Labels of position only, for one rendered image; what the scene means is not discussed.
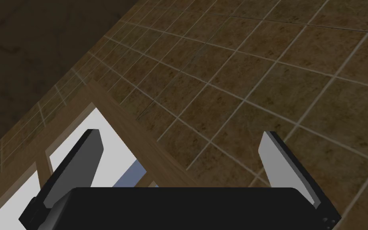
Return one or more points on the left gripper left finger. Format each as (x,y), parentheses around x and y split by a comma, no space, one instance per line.
(78,164)

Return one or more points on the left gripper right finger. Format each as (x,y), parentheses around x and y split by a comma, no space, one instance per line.
(283,166)

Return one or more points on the wooden framed window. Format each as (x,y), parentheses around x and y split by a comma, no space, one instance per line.
(117,153)

